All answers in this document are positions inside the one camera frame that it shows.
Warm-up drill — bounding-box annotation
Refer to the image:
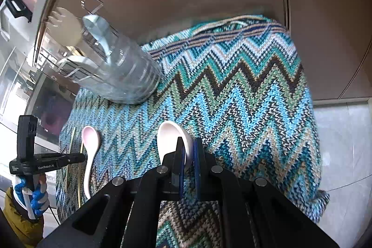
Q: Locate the white ceramic spoon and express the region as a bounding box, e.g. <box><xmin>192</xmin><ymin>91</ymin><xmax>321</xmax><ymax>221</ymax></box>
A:
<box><xmin>156</xmin><ymin>121</ymin><xmax>194</xmax><ymax>172</ymax></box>

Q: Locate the wooden chopstick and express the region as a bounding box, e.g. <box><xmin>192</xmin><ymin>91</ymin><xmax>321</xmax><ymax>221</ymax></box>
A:
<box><xmin>64</xmin><ymin>127</ymin><xmax>76</xmax><ymax>193</ymax></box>
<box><xmin>78</xmin><ymin>142</ymin><xmax>84</xmax><ymax>208</ymax></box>

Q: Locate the pink ceramic spoon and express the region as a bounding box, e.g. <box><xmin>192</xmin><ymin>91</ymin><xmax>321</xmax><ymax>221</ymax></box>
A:
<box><xmin>82</xmin><ymin>126</ymin><xmax>100</xmax><ymax>199</ymax></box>

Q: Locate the yellow sleeve forearm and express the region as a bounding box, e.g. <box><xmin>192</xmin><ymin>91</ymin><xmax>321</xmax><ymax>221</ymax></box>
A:
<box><xmin>3</xmin><ymin>187</ymin><xmax>44</xmax><ymax>247</ymax></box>

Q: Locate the blue white gloved left hand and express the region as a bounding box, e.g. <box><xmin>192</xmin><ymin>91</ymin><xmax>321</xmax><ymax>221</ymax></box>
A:
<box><xmin>12</xmin><ymin>174</ymin><xmax>50</xmax><ymax>221</ymax></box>

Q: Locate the zigzag knitted cloth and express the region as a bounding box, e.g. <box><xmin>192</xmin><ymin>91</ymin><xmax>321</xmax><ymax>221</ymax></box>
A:
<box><xmin>59</xmin><ymin>16</ymin><xmax>334</xmax><ymax>247</ymax></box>

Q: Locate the white spoon in holder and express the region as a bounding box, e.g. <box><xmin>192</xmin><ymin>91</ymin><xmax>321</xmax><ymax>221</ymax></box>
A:
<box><xmin>83</xmin><ymin>14</ymin><xmax>112</xmax><ymax>58</ymax></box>

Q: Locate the wire utensil holder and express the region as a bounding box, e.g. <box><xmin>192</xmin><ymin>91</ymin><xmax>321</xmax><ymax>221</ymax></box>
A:
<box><xmin>45</xmin><ymin>0</ymin><xmax>162</xmax><ymax>104</ymax></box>

